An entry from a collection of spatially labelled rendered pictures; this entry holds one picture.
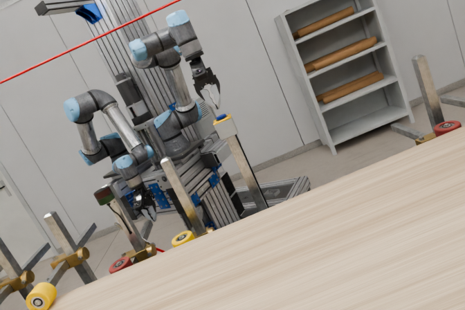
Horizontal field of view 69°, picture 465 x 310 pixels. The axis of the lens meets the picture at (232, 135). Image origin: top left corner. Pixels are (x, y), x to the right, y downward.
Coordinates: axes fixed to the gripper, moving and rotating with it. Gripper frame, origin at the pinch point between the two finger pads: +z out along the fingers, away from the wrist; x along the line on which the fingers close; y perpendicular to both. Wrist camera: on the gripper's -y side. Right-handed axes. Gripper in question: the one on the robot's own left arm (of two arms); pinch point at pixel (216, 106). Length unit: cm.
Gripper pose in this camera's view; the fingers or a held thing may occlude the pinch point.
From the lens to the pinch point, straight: 124.9
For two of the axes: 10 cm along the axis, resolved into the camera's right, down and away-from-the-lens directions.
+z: 4.0, 8.9, 2.2
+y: -0.4, -2.3, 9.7
